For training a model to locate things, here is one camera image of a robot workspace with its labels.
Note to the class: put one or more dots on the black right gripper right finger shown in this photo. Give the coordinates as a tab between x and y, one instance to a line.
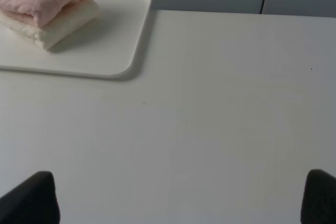
318	203

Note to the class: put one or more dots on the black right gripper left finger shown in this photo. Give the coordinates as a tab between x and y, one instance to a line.
33	201

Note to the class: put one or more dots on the cream white towel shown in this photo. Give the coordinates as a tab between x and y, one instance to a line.
70	19

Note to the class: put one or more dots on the white plastic tray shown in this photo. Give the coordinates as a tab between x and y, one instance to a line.
103	48

